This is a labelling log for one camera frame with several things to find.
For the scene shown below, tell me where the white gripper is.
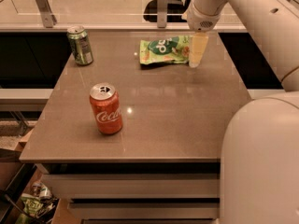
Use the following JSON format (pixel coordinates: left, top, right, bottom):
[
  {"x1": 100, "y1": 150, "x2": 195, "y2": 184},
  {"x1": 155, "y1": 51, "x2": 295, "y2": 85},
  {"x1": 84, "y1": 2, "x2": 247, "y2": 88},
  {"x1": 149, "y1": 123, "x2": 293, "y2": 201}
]
[{"x1": 181, "y1": 0, "x2": 222, "y2": 68}]

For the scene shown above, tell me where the green rice chip bag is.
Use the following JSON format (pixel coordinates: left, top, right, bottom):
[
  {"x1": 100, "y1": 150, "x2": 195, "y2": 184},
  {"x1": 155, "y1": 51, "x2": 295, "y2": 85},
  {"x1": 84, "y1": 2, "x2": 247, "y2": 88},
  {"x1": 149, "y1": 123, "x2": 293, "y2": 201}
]
[{"x1": 139, "y1": 35, "x2": 190, "y2": 65}]

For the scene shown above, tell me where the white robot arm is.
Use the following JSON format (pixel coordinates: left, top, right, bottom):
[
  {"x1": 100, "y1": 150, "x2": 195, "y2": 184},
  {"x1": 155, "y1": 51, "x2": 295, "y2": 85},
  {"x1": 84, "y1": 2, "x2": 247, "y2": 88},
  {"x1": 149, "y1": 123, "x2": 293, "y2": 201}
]
[{"x1": 187, "y1": 0, "x2": 299, "y2": 224}]

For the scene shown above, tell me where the red coke can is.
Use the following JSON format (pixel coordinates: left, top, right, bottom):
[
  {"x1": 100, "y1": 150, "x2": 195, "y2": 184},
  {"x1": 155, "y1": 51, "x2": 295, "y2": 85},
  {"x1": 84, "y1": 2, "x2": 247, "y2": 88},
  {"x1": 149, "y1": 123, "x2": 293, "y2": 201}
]
[{"x1": 90, "y1": 82, "x2": 122, "y2": 134}]

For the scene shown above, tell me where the green soda can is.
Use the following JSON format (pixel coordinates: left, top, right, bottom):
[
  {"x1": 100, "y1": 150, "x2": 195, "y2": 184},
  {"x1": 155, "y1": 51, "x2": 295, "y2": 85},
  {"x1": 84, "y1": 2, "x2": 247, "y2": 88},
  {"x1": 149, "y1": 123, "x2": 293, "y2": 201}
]
[{"x1": 67, "y1": 25, "x2": 93, "y2": 65}]

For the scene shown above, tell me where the green snack bag in bin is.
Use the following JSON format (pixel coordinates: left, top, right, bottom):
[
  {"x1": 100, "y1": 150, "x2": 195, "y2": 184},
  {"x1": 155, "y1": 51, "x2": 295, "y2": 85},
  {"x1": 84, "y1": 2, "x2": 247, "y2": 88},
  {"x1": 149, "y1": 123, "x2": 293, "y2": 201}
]
[{"x1": 15, "y1": 193, "x2": 43, "y2": 224}]

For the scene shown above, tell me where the black office chair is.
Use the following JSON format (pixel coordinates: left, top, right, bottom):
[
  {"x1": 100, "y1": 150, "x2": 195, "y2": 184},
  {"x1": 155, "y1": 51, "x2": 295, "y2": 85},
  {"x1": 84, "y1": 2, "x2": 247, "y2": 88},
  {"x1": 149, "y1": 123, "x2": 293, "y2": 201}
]
[{"x1": 143, "y1": 0, "x2": 191, "y2": 22}]

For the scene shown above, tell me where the grey upper drawer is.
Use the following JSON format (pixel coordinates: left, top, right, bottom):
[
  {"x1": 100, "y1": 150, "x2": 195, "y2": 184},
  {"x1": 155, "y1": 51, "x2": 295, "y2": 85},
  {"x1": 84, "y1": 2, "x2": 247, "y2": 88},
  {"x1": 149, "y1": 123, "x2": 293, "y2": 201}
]
[{"x1": 42, "y1": 174, "x2": 220, "y2": 199}]

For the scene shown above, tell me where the grey drawer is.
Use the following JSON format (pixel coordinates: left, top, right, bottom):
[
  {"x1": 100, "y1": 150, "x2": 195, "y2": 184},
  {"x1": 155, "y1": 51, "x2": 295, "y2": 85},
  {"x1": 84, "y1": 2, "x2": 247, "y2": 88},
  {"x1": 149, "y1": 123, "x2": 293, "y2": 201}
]
[
  {"x1": 68, "y1": 203, "x2": 219, "y2": 219},
  {"x1": 42, "y1": 174, "x2": 220, "y2": 199}
]

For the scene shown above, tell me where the grey lower drawer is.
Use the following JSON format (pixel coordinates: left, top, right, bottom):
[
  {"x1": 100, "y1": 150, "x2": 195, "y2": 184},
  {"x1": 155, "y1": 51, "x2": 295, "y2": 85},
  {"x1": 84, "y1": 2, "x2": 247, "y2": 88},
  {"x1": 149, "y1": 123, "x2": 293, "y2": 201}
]
[{"x1": 68, "y1": 203, "x2": 219, "y2": 219}]

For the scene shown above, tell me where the middle metal glass bracket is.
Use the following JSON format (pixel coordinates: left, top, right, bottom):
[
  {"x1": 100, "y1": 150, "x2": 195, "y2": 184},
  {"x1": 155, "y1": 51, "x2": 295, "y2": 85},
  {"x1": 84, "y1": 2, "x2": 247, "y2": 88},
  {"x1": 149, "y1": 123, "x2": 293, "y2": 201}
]
[{"x1": 157, "y1": 0, "x2": 167, "y2": 28}]

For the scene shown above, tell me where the left metal glass bracket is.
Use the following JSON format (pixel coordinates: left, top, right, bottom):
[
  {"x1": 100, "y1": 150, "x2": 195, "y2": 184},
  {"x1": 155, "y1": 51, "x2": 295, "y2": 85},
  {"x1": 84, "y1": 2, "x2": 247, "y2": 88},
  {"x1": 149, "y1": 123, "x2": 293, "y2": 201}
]
[{"x1": 36, "y1": 0, "x2": 57, "y2": 28}]

